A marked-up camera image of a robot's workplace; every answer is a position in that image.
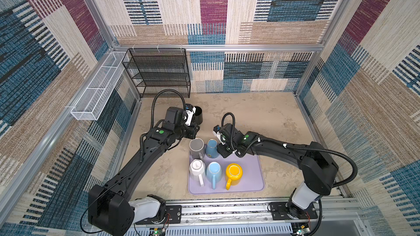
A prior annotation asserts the grey mug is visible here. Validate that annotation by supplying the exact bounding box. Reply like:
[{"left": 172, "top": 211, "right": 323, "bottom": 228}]
[{"left": 189, "top": 138, "right": 206, "bottom": 161}]

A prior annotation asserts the lavender silicone tray mat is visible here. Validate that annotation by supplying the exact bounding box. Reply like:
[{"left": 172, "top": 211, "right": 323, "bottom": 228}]
[{"left": 187, "top": 152, "right": 265, "bottom": 195}]

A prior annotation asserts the white mug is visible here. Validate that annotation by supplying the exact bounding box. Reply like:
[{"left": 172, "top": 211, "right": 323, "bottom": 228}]
[{"left": 189, "top": 159, "right": 206, "bottom": 187}]

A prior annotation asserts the yellow mug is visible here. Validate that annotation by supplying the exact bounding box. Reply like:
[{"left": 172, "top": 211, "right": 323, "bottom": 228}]
[{"left": 225, "top": 163, "right": 243, "bottom": 190}]

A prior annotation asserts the light blue mug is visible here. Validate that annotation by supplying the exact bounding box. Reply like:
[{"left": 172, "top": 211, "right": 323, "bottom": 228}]
[{"left": 206, "top": 162, "right": 222, "bottom": 190}]

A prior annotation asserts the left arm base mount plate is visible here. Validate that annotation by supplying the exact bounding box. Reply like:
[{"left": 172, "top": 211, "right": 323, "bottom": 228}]
[{"left": 135, "top": 205, "right": 182, "bottom": 225}]

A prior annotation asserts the teal blue patterned mug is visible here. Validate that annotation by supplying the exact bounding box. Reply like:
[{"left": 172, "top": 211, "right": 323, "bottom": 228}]
[{"left": 206, "top": 139, "right": 220, "bottom": 158}]

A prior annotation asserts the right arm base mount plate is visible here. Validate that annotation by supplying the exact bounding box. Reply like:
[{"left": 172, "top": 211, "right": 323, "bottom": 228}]
[{"left": 268, "top": 202, "right": 318, "bottom": 221}]

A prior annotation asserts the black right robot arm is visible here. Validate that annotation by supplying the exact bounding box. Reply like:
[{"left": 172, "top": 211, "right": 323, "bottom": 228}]
[{"left": 213, "top": 123, "right": 339, "bottom": 210}]

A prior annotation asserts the black wire mesh shelf rack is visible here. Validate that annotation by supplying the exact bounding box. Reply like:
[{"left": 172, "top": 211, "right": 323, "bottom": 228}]
[{"left": 122, "top": 48, "right": 191, "bottom": 98}]

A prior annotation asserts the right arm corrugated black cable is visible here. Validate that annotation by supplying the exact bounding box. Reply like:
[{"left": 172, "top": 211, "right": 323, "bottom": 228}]
[{"left": 221, "top": 112, "right": 358, "bottom": 188}]

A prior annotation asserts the aluminium front rail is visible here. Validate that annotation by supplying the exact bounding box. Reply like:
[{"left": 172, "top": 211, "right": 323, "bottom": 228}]
[{"left": 124, "top": 197, "right": 373, "bottom": 236}]

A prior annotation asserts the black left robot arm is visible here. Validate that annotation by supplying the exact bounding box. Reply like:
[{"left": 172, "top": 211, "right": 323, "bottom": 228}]
[{"left": 87, "top": 104, "right": 203, "bottom": 236}]

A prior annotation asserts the black mug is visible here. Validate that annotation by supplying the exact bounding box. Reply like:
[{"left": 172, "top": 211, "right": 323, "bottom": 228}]
[{"left": 194, "top": 106, "right": 203, "bottom": 125}]

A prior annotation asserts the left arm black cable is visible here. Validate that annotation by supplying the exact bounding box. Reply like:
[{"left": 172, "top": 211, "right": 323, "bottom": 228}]
[{"left": 139, "top": 89, "right": 187, "bottom": 145}]

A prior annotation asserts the white wire mesh basket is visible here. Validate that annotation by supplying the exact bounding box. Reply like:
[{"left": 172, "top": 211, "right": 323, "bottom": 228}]
[{"left": 71, "top": 51, "right": 125, "bottom": 121}]

